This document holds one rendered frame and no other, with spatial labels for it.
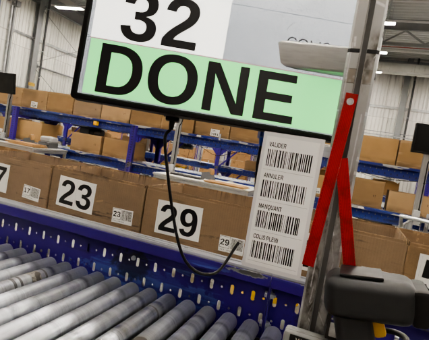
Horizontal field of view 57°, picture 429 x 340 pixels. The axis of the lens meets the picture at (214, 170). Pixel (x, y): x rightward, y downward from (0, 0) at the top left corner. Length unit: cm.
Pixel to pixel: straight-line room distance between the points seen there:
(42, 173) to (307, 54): 115
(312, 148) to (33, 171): 123
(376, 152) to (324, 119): 503
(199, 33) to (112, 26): 14
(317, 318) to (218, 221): 69
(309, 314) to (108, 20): 54
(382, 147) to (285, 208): 517
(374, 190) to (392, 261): 426
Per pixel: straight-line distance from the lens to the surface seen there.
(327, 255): 58
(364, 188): 543
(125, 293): 125
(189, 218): 126
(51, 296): 119
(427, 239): 148
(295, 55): 68
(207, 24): 68
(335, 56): 68
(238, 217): 121
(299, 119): 66
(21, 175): 165
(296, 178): 56
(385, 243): 117
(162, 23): 69
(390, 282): 52
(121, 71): 67
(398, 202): 547
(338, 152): 55
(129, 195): 136
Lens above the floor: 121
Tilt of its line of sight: 3 degrees down
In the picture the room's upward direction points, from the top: 10 degrees clockwise
